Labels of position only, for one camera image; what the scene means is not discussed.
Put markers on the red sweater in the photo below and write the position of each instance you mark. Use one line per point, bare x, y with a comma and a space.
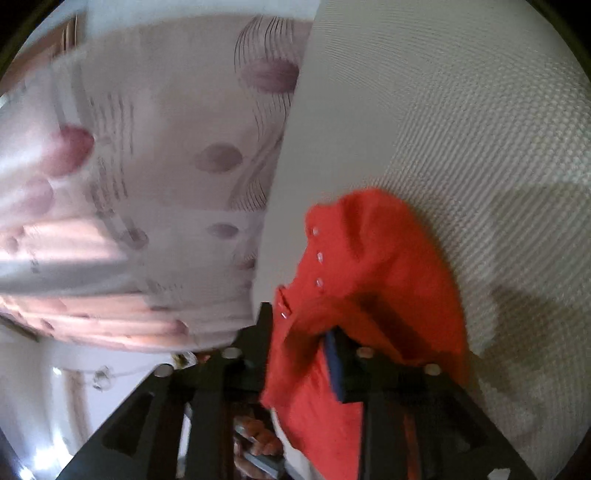
392, 258

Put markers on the leaf print curtain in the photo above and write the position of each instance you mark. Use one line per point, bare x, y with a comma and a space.
161, 138

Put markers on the grey table cloth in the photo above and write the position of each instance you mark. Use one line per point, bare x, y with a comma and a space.
438, 115

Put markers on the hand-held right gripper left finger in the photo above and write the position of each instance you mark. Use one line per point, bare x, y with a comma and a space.
258, 341

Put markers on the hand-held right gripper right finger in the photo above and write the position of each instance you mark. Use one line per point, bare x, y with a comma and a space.
333, 364

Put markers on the person's left hand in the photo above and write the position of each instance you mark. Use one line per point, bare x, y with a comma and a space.
261, 438

